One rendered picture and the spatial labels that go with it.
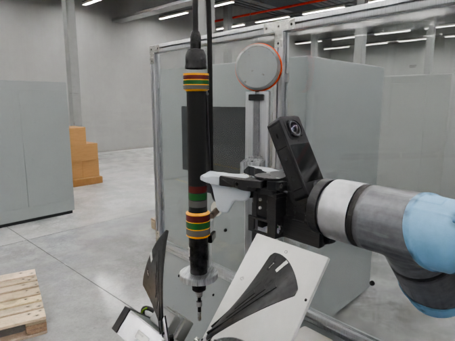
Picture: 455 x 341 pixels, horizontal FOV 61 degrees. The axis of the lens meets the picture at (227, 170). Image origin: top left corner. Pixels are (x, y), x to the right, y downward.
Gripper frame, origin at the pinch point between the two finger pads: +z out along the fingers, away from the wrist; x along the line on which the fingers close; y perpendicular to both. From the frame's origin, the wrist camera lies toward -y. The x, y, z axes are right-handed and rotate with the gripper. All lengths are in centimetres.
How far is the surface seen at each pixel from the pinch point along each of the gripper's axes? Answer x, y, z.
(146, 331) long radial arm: 8, 52, 43
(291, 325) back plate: 30, 44, 10
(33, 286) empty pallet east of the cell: 43, 151, 311
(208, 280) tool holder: -1.1, 20.0, 3.5
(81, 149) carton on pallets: 265, 84, 773
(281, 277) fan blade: 16.3, 23.9, 1.7
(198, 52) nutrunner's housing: -1.7, -19.0, 5.3
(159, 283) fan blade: 5.4, 32.9, 31.3
